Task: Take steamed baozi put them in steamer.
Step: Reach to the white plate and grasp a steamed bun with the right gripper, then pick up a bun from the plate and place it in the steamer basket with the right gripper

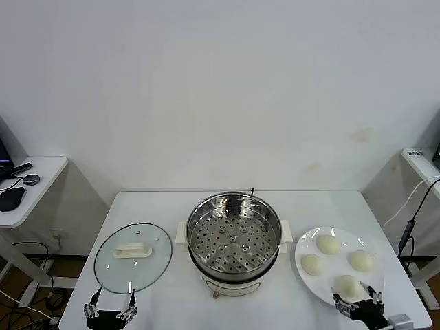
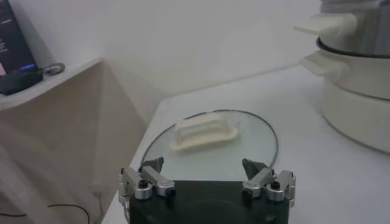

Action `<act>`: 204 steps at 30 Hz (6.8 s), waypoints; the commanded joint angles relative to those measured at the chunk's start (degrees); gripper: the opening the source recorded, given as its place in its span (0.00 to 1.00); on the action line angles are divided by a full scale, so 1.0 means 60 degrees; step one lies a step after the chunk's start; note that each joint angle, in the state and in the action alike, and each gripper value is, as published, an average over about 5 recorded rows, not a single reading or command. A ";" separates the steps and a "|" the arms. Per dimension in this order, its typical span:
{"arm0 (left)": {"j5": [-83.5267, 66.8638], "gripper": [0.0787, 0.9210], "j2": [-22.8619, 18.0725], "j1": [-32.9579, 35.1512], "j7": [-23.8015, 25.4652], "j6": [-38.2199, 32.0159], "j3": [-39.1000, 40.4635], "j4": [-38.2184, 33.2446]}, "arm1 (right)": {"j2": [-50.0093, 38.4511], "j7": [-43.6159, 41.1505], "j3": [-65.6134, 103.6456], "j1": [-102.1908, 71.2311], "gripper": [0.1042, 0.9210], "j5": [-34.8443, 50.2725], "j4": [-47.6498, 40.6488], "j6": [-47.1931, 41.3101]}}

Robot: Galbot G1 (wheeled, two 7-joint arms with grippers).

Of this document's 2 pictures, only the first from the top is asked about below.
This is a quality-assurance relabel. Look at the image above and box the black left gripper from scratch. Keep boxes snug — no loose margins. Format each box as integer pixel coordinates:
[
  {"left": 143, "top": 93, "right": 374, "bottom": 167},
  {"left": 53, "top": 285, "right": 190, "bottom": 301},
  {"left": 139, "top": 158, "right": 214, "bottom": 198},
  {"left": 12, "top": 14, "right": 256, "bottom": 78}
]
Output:
[{"left": 83, "top": 287, "right": 139, "bottom": 330}]

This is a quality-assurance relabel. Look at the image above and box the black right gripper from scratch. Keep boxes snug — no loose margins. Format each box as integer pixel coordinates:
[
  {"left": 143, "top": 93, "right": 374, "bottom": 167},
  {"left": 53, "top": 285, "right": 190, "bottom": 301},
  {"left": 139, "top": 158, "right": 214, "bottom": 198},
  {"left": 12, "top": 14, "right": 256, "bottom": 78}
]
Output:
[{"left": 331, "top": 280, "right": 388, "bottom": 330}]

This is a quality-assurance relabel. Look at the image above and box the white steamed baozi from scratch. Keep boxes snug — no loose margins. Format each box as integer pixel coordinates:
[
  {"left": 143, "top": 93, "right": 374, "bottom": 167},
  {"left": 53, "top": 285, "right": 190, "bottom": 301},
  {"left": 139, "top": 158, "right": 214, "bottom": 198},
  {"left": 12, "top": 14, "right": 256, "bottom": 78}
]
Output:
[
  {"left": 349, "top": 250, "right": 375, "bottom": 272},
  {"left": 334, "top": 274, "right": 366, "bottom": 299},
  {"left": 300, "top": 253, "right": 324, "bottom": 276},
  {"left": 316, "top": 234, "right": 341, "bottom": 256}
]

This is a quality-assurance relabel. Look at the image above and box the glass lid with cream handle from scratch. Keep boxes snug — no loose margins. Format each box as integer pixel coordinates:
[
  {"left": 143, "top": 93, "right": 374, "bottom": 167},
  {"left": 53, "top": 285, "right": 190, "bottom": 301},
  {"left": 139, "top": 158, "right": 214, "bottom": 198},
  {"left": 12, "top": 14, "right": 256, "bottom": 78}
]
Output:
[{"left": 93, "top": 222, "right": 173, "bottom": 294}]

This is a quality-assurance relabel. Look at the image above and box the stainless perforated steamer basket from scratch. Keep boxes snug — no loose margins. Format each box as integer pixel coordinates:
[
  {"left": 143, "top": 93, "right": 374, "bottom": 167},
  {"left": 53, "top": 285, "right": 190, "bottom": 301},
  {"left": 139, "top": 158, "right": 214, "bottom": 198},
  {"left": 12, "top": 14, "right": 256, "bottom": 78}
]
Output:
[{"left": 187, "top": 191, "right": 283, "bottom": 276}]

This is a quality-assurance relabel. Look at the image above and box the round white plate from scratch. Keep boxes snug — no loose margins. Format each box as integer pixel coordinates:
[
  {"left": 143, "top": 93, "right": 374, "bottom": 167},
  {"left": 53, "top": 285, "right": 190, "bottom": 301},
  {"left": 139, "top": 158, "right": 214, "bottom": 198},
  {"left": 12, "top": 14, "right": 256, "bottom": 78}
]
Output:
[{"left": 294, "top": 225, "right": 386, "bottom": 308}]

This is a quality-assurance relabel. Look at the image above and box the white electric cooker base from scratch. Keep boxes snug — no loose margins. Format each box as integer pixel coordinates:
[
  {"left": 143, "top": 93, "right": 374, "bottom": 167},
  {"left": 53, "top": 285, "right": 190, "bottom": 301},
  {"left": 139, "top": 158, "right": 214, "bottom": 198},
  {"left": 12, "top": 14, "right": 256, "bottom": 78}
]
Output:
[{"left": 175, "top": 221, "right": 294, "bottom": 299}]

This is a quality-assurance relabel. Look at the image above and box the white side table with mouse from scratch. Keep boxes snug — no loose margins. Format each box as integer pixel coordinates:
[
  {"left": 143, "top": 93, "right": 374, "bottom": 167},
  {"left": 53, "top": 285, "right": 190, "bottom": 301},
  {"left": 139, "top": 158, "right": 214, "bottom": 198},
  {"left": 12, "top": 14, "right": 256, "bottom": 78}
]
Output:
[{"left": 0, "top": 156, "right": 78, "bottom": 307}]

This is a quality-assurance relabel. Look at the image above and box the black computer mouse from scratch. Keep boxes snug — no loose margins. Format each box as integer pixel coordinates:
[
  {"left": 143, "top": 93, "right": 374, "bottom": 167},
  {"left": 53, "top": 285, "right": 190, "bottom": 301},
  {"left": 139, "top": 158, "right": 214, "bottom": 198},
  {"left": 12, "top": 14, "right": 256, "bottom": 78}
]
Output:
[{"left": 0, "top": 187, "right": 27, "bottom": 212}]

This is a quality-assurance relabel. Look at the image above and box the black remote stick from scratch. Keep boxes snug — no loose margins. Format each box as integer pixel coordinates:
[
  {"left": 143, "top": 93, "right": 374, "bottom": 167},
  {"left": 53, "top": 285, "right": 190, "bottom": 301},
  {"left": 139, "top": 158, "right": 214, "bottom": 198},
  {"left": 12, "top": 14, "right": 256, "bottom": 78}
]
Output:
[{"left": 0, "top": 162, "right": 34, "bottom": 179}]

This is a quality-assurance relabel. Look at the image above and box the dark computer monitor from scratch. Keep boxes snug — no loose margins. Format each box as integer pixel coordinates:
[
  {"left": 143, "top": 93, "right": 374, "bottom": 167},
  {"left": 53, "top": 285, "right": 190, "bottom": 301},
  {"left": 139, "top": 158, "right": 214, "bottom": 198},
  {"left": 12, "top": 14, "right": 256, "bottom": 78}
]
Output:
[{"left": 0, "top": 115, "right": 18, "bottom": 169}]

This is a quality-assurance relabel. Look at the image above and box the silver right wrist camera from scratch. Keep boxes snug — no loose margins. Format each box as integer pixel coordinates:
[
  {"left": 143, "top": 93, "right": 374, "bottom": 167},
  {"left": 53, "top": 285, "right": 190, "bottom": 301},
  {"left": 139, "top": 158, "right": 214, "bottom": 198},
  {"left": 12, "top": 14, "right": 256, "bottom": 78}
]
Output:
[{"left": 387, "top": 313, "right": 413, "bottom": 330}]

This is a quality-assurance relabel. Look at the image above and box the black floor cable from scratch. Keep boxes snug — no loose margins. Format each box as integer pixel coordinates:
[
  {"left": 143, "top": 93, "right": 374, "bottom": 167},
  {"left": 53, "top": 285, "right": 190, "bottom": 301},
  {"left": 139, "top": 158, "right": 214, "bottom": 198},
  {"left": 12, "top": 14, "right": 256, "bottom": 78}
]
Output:
[{"left": 12, "top": 240, "right": 72, "bottom": 312}]

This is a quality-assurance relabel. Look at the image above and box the black cable with inline adapter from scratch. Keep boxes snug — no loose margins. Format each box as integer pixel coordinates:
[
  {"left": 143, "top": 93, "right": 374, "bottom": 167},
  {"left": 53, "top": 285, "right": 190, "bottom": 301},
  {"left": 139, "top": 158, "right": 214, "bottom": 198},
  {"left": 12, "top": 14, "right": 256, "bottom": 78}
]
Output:
[{"left": 398, "top": 178, "right": 440, "bottom": 262}]

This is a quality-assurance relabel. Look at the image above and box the white cable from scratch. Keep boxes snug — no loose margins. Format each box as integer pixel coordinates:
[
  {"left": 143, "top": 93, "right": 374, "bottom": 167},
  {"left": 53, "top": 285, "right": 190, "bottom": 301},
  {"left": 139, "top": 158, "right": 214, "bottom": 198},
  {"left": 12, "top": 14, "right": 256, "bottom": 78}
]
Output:
[{"left": 383, "top": 175, "right": 440, "bottom": 228}]

